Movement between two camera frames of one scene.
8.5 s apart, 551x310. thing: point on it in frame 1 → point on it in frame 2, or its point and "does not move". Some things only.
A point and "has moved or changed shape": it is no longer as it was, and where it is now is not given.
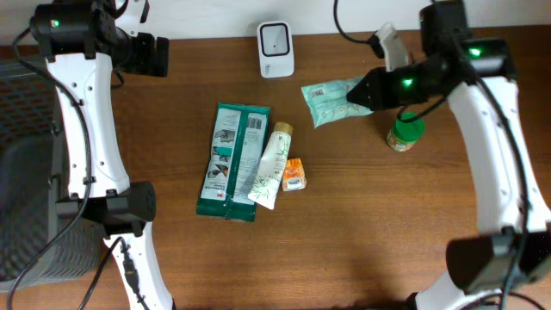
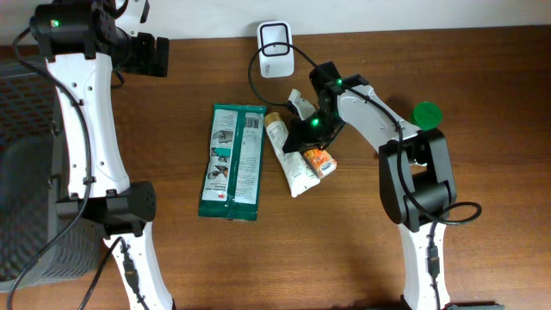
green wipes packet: (237, 150) does not move
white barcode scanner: (275, 48) does not move
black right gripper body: (399, 85) → (305, 132)
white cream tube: (274, 160) → (300, 177)
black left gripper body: (151, 55) does not move
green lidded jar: (404, 135) has moved or changed shape
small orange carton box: (294, 177) → (321, 163)
